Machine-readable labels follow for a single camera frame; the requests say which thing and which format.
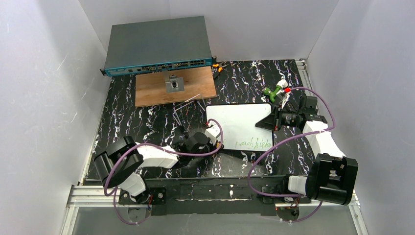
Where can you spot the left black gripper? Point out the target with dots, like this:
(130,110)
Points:
(183,142)

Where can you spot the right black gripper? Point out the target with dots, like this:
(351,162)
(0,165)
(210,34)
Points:
(277,119)

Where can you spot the white whiteboard black frame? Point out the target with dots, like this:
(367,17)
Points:
(238,123)

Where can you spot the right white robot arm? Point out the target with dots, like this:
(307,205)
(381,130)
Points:
(332,175)

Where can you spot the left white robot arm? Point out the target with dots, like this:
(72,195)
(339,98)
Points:
(117,164)

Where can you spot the green white marker tool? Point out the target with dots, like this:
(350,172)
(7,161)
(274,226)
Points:
(279,88)

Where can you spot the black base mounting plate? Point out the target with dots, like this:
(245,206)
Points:
(226,195)

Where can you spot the brown wooden board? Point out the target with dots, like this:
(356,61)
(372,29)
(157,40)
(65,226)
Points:
(151,89)

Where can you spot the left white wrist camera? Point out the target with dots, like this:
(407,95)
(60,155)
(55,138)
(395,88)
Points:
(213,133)

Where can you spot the grey metal stand bracket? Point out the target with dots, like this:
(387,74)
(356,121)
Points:
(173,83)

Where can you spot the orange handled pliers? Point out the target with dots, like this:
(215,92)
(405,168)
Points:
(220,67)

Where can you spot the grey network switch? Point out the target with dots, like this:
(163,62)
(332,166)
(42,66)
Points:
(154,46)

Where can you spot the aluminium rail frame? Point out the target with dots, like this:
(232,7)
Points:
(93,197)

